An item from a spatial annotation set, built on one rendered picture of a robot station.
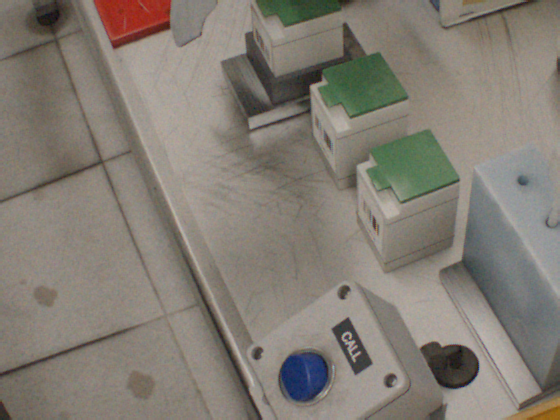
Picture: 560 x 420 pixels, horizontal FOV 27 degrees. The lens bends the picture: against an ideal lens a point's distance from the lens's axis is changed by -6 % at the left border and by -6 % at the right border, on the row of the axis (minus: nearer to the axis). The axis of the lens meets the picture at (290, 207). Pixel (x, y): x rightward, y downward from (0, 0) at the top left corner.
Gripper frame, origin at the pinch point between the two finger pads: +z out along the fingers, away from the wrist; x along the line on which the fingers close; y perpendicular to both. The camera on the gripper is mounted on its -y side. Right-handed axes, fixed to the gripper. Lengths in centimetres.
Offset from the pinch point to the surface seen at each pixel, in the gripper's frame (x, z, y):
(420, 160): -1.9, -0.6, -13.5
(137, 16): 8.2, 5.9, 10.5
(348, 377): 7.1, -1.0, -24.4
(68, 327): 22, 94, 43
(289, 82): 1.6, 2.9, -2.4
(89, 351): 20, 94, 38
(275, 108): 2.7, 4.7, -2.6
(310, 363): 8.6, -1.4, -23.1
